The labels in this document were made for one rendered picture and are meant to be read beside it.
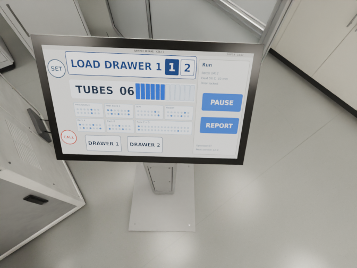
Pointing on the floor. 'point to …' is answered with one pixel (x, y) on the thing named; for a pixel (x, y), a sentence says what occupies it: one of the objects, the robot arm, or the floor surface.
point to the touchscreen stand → (163, 198)
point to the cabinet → (30, 174)
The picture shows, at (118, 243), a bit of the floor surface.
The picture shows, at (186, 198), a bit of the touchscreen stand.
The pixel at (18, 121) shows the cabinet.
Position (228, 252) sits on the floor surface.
